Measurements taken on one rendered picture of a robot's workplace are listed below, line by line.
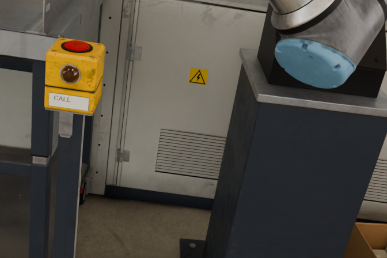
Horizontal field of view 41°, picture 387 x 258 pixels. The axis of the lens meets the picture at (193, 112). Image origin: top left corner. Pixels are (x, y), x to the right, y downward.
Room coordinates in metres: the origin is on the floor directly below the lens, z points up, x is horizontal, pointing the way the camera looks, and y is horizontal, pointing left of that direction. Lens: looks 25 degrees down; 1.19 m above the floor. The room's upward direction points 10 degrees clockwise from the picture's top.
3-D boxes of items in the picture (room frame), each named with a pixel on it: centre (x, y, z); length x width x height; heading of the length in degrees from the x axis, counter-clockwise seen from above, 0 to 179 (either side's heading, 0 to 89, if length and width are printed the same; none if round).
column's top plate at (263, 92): (1.27, -0.29, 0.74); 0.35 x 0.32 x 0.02; 97
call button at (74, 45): (0.78, 0.20, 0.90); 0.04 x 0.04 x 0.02
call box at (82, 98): (0.78, 0.20, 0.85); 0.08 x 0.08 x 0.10; 4
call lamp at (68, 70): (0.73, 0.20, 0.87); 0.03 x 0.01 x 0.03; 94
